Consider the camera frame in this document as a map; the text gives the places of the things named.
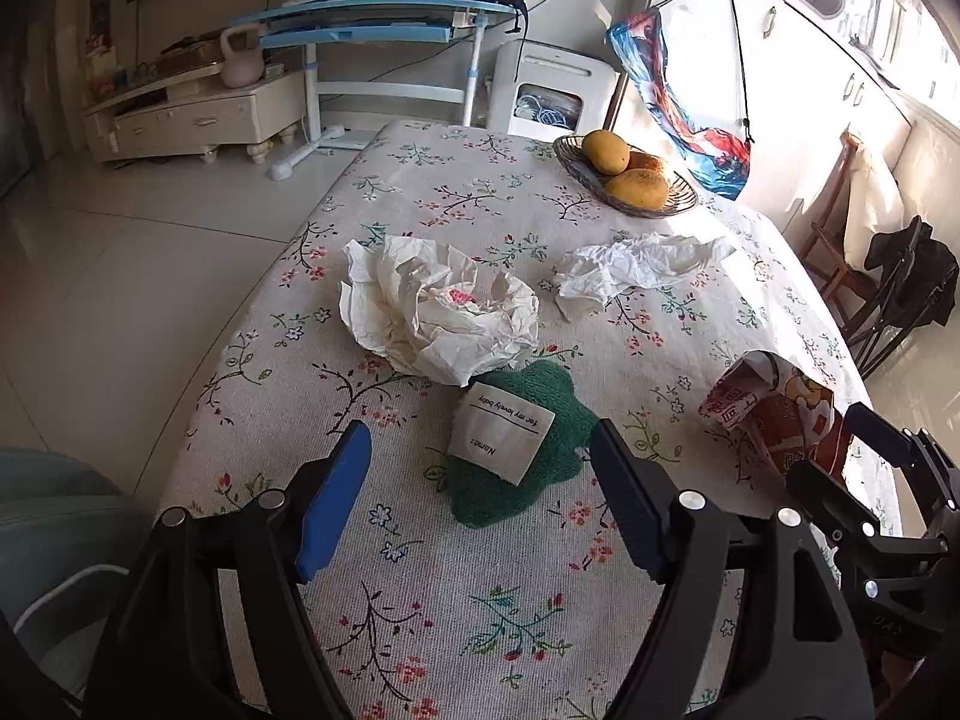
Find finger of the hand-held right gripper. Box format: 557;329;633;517
844;400;960;535
784;457;902;565

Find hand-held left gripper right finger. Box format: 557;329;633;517
589;416;875;720

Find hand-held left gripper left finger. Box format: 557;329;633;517
81;420;373;720

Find orange red snack bag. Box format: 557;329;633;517
697;351;853;482

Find green knitted cloth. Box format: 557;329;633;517
444;360;601;530

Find black folding chair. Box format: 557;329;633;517
847;216;960;380

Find wooden chair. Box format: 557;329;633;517
799;131;901;320

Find large crumpled white paper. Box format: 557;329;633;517
339;234;541;389

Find crumpled white tissue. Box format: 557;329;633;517
553;232;737;320

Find white chair cushion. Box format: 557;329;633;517
844;139;902;263

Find teal cushioned seat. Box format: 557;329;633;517
0;448;155;700

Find colourful printed hanging bag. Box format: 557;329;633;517
606;0;753;201

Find white TV cabinet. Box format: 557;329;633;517
81;67;305;166

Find pink kettlebell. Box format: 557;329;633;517
220;24;265;89

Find brown tray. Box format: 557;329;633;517
154;37;226;77

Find blue study desk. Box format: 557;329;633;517
229;0;527;181

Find white display shelf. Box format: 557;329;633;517
79;0;125;100

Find wire fruit basket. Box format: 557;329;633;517
553;133;700;220

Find white wall cabinets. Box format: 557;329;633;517
607;0;920;241

